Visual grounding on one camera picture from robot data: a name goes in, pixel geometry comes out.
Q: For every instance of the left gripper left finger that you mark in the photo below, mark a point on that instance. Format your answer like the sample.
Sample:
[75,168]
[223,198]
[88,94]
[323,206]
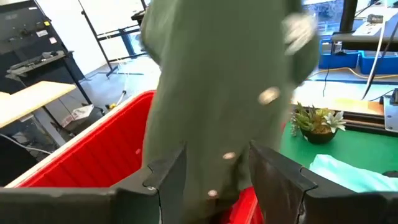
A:
[77,207]

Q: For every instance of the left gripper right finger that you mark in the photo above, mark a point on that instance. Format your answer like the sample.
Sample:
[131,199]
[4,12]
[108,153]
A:
[342,208]

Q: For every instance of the teal garment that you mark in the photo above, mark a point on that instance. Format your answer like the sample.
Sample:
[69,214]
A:
[351,174]

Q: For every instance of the dark green garment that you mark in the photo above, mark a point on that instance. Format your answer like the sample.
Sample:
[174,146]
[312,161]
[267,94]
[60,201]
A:
[217,77]

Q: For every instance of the red plastic laundry bin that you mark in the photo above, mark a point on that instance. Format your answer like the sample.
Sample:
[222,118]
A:
[102,155]

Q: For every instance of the blue storage bin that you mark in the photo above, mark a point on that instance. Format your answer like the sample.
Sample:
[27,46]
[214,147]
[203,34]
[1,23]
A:
[385,63]
[339,60]

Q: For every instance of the green table mat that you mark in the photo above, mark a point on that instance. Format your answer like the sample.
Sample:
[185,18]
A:
[367,146]

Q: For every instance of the small potted succulent plant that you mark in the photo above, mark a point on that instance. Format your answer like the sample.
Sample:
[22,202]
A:
[317,124]

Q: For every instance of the black shelf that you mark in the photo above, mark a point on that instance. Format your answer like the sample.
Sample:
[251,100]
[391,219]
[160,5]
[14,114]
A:
[367,40]

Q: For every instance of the black equipment cabinet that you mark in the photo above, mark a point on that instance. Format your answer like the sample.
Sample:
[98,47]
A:
[28,40]

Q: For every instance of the whiteboard on black stand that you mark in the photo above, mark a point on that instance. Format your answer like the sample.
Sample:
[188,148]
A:
[105,18]

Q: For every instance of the silver frame bracket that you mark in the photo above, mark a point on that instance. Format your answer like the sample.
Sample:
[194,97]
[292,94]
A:
[391,115]

